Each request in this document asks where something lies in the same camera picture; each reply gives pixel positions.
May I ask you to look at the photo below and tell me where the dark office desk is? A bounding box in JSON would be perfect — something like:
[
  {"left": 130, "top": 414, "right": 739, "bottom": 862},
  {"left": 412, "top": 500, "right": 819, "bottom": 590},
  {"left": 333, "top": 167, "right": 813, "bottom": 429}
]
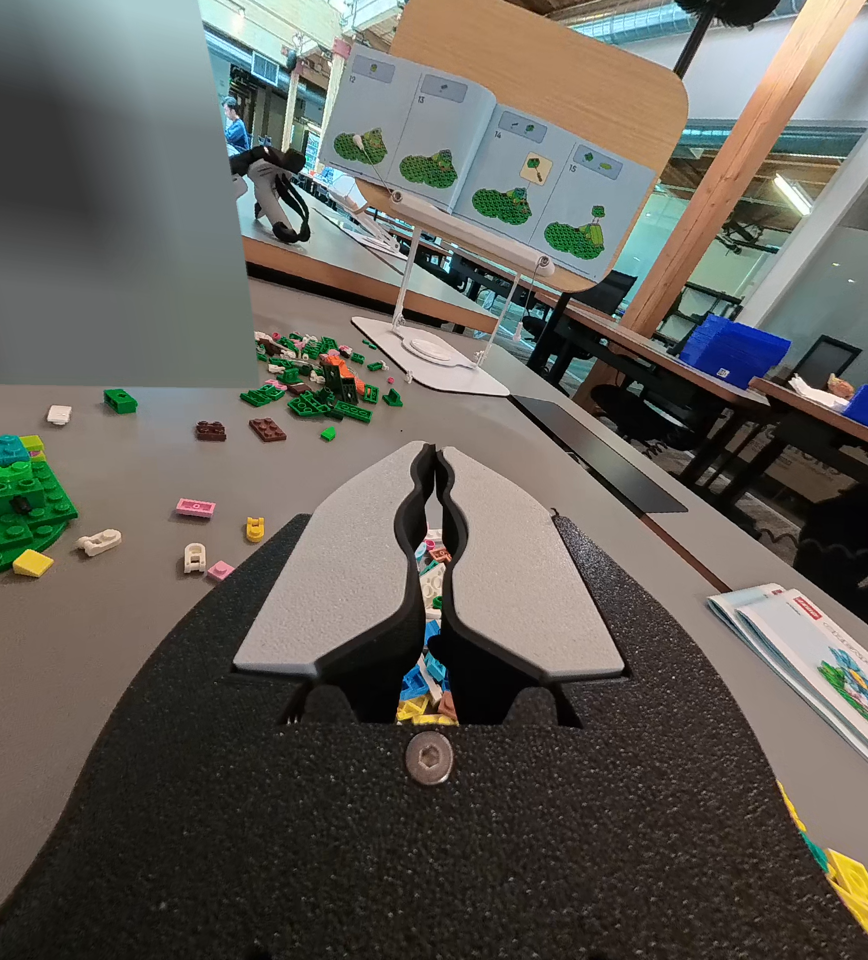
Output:
[
  {"left": 546, "top": 288, "right": 773, "bottom": 490},
  {"left": 749, "top": 375, "right": 868, "bottom": 543}
]

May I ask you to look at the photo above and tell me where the wooden board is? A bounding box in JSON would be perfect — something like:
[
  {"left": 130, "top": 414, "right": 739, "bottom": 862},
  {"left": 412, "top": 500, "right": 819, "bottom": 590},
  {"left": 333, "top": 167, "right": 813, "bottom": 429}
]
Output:
[{"left": 389, "top": 0, "right": 690, "bottom": 295}]

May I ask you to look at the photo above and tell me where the orange brick separator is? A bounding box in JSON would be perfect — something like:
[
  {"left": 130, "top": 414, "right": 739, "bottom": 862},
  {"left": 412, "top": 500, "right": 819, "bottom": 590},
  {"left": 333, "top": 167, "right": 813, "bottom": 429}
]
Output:
[{"left": 320, "top": 352, "right": 366, "bottom": 399}]

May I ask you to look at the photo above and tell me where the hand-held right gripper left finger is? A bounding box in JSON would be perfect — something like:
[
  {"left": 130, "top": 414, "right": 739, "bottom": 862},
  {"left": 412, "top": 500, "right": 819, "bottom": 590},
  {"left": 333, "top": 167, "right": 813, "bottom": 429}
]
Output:
[{"left": 233, "top": 441, "right": 435, "bottom": 680}]

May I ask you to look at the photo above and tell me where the green lego build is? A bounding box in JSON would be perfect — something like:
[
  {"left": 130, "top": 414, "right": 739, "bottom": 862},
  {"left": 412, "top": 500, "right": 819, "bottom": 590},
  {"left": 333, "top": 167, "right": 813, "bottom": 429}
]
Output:
[{"left": 0, "top": 433, "right": 79, "bottom": 587}]

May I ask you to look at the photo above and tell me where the closed instruction booklet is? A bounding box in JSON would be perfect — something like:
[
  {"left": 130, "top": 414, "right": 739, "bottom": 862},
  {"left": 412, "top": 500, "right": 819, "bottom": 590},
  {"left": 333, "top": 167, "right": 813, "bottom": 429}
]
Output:
[{"left": 707, "top": 583, "right": 868, "bottom": 808}]

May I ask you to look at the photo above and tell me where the white book stand frame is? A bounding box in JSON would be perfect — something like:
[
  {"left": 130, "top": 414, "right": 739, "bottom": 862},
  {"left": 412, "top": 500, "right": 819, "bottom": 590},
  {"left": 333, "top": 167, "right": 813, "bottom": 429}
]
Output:
[{"left": 359, "top": 180, "right": 557, "bottom": 376}]

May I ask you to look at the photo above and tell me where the black picture frame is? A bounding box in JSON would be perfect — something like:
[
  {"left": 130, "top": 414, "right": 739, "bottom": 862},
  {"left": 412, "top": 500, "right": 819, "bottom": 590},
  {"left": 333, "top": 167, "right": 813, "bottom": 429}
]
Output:
[{"left": 809, "top": 335, "right": 863, "bottom": 384}]

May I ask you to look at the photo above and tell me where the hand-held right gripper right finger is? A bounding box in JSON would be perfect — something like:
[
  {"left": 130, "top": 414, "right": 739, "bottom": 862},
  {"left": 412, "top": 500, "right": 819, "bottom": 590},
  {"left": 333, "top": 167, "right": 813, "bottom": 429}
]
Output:
[{"left": 428, "top": 446, "right": 626, "bottom": 684}]

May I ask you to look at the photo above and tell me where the pile of colourful lego bricks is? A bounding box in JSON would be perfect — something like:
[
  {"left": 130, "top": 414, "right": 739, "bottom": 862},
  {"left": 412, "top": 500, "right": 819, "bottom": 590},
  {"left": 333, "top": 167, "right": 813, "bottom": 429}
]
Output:
[{"left": 396, "top": 528, "right": 868, "bottom": 960}]

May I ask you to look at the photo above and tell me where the wire page holder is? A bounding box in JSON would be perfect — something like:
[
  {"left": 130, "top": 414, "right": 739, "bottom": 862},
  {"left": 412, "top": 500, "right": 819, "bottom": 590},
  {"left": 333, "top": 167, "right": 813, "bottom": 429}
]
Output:
[
  {"left": 512, "top": 253, "right": 556, "bottom": 344},
  {"left": 347, "top": 131, "right": 405, "bottom": 208}
]

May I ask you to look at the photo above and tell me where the pile of green lego bricks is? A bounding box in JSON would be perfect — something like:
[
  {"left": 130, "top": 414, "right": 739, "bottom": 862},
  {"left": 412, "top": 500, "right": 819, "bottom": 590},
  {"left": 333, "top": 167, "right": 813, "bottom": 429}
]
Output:
[{"left": 239, "top": 330, "right": 405, "bottom": 426}]

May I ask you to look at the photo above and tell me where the wooden pillar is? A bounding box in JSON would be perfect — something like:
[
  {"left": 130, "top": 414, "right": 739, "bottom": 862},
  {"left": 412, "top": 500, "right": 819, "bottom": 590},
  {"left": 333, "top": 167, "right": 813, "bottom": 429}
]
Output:
[{"left": 576, "top": 0, "right": 867, "bottom": 408}]

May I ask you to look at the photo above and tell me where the black chair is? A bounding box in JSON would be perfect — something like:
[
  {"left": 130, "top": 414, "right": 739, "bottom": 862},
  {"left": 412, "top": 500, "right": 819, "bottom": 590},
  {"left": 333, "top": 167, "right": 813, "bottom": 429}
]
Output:
[{"left": 524, "top": 270, "right": 639, "bottom": 363}]

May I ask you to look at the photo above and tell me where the open instruction booklet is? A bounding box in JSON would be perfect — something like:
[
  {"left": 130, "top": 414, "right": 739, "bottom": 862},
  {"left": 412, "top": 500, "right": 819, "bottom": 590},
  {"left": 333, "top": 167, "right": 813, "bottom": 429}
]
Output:
[{"left": 317, "top": 42, "right": 659, "bottom": 283}]

